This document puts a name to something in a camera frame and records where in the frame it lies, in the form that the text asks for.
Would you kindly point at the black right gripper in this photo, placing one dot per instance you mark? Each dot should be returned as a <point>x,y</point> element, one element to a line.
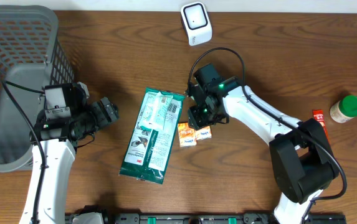
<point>197,121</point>

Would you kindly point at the orange white small packet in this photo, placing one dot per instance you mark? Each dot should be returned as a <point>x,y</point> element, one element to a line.
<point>187,135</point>

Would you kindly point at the white cube barcode scanner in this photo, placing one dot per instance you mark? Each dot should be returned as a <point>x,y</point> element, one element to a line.
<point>196,23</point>

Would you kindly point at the green 3M product pouch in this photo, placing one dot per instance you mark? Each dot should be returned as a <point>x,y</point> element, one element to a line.
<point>149,150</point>

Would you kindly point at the green lid white jar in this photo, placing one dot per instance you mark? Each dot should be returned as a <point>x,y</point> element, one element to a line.
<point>345,109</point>

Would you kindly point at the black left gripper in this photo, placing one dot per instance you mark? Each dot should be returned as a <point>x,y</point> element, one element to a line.
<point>109,114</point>

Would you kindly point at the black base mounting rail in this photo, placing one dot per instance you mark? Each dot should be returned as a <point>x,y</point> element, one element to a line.
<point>134,218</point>

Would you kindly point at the red Nescafe stick box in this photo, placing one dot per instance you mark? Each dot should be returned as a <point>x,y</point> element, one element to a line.
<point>318,116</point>

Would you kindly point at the light green wipes pack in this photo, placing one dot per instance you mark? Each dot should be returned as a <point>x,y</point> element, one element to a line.
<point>154,113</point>

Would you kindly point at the grey plastic shopping basket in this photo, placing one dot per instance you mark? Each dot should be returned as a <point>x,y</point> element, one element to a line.
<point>31,57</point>

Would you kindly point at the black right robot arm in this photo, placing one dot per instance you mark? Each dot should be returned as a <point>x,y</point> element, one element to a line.
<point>302,159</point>

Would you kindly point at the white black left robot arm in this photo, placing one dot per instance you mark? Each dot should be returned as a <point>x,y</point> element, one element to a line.
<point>67,119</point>

